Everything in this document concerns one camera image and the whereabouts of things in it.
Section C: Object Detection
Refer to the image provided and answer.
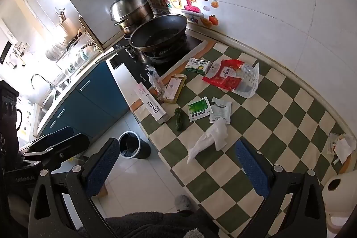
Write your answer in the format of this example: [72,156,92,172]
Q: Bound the stainless steel steamer pot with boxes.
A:
[109,0,155,33]

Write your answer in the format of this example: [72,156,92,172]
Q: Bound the black gas stove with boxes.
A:
[112,32,205,83]

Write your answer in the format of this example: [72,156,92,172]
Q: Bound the white tissue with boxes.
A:
[186,117,228,164]

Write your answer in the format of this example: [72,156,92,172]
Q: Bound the white torn sachet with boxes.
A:
[209,97,232,125]

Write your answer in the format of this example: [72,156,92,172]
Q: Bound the round trash bin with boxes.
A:
[118,131,152,159]

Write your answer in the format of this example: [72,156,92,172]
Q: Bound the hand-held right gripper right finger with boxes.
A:
[235,140,327,238]

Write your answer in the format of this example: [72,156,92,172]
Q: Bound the yellow cardboard box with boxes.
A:
[161,74,187,104]

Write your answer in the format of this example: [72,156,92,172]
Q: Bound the green checkered tablecloth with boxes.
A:
[139,40,357,238]

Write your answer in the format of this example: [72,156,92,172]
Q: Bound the small dark green cucumber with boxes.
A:
[174,107,183,131]

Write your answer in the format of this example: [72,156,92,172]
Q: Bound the steel faucet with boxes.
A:
[31,74,55,89]

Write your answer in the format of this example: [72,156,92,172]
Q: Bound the person's dark fleece garment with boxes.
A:
[80,209,221,238]

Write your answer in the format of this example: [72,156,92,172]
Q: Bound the red plastic bag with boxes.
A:
[202,59,260,99]

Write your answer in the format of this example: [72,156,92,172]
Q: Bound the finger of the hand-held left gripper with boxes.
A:
[28,127,75,153]
[21,134,90,172]

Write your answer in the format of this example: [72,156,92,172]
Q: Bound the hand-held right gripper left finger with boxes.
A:
[28,138,120,238]

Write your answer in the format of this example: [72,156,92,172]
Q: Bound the green medicine sachet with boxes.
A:
[187,97,213,122]

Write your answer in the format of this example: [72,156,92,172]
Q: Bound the black wok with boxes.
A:
[129,14,188,54]

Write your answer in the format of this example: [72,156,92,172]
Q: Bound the steel sink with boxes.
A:
[36,81,71,127]

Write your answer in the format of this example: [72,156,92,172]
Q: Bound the green and white medicine box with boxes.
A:
[185,58,212,76]

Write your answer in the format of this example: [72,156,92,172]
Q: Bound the person's grey slipper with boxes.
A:
[174,195,193,211]

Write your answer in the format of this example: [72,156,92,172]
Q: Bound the dish rack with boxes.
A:
[45,32,103,72]

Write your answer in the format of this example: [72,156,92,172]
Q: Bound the utensil holder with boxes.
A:
[55,6,73,33]

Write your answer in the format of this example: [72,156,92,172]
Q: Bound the torn paper scraps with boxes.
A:
[326,131,357,165]

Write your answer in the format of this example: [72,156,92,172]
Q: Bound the clear plastic wrapper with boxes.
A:
[145,65,165,101]

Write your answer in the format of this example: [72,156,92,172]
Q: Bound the cream plastic container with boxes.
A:
[320,170,357,229]

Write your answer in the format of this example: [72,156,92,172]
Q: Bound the colourful wall stickers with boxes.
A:
[139,0,221,28]

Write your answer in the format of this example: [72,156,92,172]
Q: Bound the blue kitchen cabinet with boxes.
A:
[36,61,132,144]

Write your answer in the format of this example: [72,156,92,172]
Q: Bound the long white carton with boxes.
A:
[133,83,168,124]

